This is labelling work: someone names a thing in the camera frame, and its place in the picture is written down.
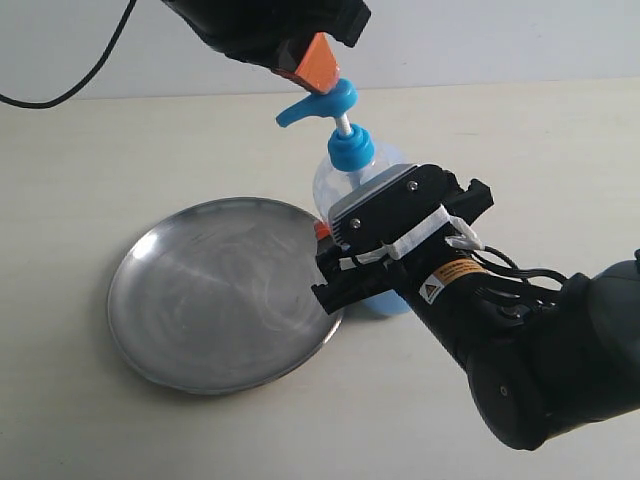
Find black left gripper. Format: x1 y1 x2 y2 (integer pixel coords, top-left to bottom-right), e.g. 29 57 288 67
165 0 371 95

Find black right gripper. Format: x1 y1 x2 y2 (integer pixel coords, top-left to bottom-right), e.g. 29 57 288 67
312 180 495 350

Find clear blue pump soap bottle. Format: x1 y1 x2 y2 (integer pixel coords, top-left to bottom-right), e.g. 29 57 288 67
274 78 419 317

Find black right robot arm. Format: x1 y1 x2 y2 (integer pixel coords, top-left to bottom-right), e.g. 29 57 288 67
313 174 639 450

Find round stainless steel plate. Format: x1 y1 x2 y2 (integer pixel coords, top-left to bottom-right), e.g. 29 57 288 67
106 197 342 395

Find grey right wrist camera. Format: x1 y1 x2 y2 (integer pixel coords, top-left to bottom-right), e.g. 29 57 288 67
328 164 464 254

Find black right camera cable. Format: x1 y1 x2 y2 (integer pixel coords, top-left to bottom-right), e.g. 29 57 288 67
344 244 566 301

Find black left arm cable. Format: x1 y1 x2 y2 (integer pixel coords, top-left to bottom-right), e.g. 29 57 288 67
0 0 139 109

